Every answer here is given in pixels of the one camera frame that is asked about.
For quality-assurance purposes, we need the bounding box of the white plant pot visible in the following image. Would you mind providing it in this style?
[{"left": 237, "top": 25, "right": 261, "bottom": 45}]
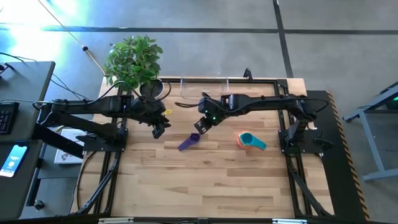
[{"left": 139, "top": 79, "right": 165, "bottom": 101}]

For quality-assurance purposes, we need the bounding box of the black aluminium table frame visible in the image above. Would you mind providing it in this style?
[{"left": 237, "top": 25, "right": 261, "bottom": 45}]
[{"left": 74, "top": 77, "right": 333, "bottom": 218}]

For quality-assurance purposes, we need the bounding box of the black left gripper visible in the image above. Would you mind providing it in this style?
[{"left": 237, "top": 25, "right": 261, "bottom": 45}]
[{"left": 133, "top": 98, "right": 172, "bottom": 139}]

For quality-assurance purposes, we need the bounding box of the black keyboard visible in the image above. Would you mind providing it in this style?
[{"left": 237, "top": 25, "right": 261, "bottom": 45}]
[{"left": 0, "top": 101, "right": 19, "bottom": 136}]

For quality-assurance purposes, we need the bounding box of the smartphone with blue screen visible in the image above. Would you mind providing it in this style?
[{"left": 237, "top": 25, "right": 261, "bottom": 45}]
[{"left": 0, "top": 144, "right": 28, "bottom": 179}]

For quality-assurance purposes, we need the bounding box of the orange measuring cup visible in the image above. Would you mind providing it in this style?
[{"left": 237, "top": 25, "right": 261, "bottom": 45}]
[{"left": 236, "top": 130, "right": 249, "bottom": 149}]

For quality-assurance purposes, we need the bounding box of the black hazard-striped floor mat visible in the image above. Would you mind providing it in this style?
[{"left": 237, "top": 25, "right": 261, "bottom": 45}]
[{"left": 306, "top": 90, "right": 371, "bottom": 222}]

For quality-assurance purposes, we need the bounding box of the purple measuring cup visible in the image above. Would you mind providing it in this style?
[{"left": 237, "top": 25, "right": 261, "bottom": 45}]
[{"left": 177, "top": 133, "right": 201, "bottom": 152}]

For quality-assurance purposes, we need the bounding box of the black desk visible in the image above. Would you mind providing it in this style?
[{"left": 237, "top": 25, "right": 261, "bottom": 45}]
[{"left": 0, "top": 61, "right": 56, "bottom": 220}]

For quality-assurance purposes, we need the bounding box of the green leafy plant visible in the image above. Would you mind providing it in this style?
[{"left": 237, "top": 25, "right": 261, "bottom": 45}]
[{"left": 104, "top": 35, "right": 164, "bottom": 91}]

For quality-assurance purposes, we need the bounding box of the teal measuring cup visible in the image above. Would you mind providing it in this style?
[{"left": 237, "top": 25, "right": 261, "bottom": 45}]
[{"left": 239, "top": 132, "right": 267, "bottom": 151}]

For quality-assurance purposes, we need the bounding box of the black floor cable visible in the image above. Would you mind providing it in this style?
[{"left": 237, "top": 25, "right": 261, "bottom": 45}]
[{"left": 49, "top": 73, "right": 94, "bottom": 101}]

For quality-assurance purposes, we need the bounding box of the silver metal bracket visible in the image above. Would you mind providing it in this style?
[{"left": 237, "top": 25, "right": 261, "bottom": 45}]
[
  {"left": 272, "top": 218, "right": 308, "bottom": 224},
  {"left": 98, "top": 217, "right": 134, "bottom": 224}
]

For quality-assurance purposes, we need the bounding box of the wooden stick with black knob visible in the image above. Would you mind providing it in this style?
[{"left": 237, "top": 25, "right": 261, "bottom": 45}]
[{"left": 81, "top": 45, "right": 106, "bottom": 75}]

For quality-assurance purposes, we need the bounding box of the clear plastic basket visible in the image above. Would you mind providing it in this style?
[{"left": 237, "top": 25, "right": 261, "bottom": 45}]
[{"left": 180, "top": 77, "right": 230, "bottom": 101}]

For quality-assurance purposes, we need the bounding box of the blue-grey metal frame table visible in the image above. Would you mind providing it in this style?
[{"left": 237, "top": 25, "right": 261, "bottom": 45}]
[{"left": 341, "top": 81, "right": 398, "bottom": 183}]

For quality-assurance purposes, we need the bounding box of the white booklet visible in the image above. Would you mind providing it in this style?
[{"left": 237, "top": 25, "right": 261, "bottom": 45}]
[{"left": 53, "top": 129, "right": 85, "bottom": 165}]

